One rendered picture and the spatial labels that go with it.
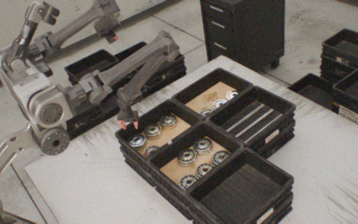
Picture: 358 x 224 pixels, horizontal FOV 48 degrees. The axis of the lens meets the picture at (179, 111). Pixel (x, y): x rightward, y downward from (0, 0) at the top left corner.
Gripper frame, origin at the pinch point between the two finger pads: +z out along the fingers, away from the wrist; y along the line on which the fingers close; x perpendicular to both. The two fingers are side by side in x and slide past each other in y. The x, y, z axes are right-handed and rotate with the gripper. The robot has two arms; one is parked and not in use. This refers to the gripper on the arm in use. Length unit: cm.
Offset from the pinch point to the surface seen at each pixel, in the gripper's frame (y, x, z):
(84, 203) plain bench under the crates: 26.3, 28.9, 26.2
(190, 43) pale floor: -7, -246, 96
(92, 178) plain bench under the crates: 26.0, 12.3, 26.2
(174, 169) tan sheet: -23.5, 19.9, 12.2
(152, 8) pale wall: 47, -333, 89
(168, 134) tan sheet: -17.6, -6.8, 12.3
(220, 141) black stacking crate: -47.5, 5.0, 8.4
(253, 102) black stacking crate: -67, -30, 12
